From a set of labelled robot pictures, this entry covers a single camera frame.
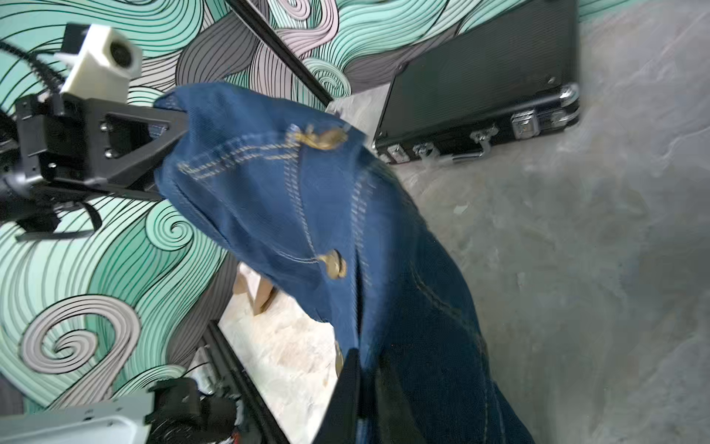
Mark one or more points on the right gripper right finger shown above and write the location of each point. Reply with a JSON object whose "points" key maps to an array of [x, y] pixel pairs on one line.
{"points": [[341, 418]]}

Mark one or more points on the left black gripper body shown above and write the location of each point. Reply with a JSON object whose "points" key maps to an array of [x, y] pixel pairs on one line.
{"points": [[69, 150]]}

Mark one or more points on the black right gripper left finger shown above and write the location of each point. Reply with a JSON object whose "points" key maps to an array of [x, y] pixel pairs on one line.
{"points": [[161, 139]]}

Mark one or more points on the dark blue denim skirt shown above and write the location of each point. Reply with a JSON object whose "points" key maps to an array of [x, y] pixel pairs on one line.
{"points": [[294, 193]]}

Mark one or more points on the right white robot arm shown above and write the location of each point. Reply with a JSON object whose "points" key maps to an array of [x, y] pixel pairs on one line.
{"points": [[175, 412]]}

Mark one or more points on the tan brown skirt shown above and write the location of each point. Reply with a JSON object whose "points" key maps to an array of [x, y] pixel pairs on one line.
{"points": [[259, 290]]}

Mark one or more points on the black hard case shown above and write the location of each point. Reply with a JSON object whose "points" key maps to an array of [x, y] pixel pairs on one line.
{"points": [[514, 78]]}

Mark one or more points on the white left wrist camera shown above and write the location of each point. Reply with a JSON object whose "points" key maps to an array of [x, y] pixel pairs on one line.
{"points": [[102, 62]]}

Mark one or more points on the black left corner post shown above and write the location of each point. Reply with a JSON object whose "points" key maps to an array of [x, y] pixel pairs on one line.
{"points": [[257, 24]]}

